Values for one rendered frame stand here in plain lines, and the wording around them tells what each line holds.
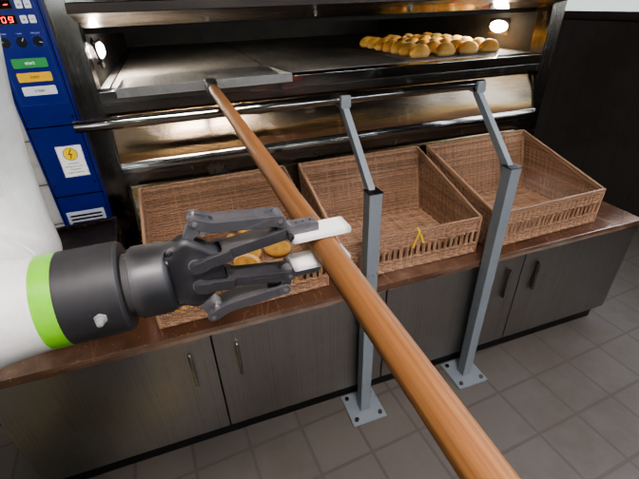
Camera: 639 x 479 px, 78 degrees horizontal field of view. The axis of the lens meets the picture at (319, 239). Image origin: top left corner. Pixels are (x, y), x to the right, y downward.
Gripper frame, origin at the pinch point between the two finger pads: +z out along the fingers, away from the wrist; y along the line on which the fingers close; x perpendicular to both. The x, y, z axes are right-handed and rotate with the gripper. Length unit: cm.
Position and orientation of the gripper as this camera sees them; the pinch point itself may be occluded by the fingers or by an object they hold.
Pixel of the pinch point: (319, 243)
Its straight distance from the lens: 46.2
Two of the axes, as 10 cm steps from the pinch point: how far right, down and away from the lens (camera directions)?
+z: 9.4, -2.0, 2.9
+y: 0.2, 8.6, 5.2
